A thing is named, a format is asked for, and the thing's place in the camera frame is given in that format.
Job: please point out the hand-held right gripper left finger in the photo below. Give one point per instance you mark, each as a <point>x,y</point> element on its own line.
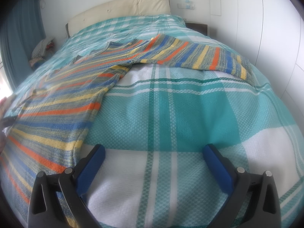
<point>96,159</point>

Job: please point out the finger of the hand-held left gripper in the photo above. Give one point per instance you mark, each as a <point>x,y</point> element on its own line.
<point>10,120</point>

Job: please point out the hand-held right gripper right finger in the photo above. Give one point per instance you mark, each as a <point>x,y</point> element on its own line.
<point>215,161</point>

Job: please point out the striped knit sweater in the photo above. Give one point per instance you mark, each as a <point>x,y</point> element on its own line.
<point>71,95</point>

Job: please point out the pile of colourful clothes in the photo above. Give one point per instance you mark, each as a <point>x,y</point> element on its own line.
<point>35,63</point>

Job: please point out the teal plaid blanket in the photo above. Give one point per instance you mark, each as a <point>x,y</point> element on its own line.
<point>180,104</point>

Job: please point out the striped grey cloth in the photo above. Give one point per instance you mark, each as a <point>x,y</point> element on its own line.
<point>41,46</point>

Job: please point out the teal curtain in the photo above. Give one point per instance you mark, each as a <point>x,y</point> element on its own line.
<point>21,30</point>

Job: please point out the dark wooden nightstand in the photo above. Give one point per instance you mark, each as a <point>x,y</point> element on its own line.
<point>198,27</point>

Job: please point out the white wardrobe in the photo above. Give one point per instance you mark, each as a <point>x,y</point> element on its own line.
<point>256,23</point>

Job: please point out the cream pillow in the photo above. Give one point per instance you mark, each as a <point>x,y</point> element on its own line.
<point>130,4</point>

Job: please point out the white wall socket panel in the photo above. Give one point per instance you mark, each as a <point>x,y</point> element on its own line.
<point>187,4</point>

